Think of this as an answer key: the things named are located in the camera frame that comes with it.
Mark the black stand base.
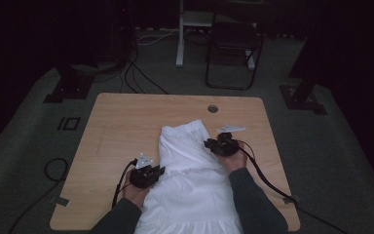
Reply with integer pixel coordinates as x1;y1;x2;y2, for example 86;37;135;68
43;63;95;104
279;32;328;116

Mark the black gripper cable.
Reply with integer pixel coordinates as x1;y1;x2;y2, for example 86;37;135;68
235;139;350;234
111;158;138;210

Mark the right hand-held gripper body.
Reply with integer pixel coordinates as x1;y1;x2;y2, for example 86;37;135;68
214;125;246;157

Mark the person's right hand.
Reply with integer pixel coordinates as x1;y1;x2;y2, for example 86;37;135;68
215;149;248;174

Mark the grey tape piece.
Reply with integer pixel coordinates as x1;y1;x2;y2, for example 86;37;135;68
50;195;71;208
281;194;301;206

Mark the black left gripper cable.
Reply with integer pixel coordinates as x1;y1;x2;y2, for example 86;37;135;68
111;158;138;210

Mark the person's left hand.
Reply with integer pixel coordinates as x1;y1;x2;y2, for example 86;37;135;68
122;170;151;211

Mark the white floor cable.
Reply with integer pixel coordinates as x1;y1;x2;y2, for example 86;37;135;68
135;27;181;46

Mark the black looped floor cable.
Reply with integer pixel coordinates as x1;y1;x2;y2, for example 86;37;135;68
7;157;69;234

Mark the black folding chair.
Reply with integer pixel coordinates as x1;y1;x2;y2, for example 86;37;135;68
205;12;265;92

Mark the black floor cable bundle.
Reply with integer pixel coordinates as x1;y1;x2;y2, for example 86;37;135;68
119;48;170;96

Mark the white desk frame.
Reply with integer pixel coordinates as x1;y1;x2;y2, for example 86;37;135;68
175;0;258;71

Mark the white dress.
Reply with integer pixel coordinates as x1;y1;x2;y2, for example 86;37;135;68
134;119;243;234

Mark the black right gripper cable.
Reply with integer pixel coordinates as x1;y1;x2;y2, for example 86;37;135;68
235;139;350;234

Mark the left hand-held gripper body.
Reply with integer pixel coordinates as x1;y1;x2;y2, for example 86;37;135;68
129;153;159;190

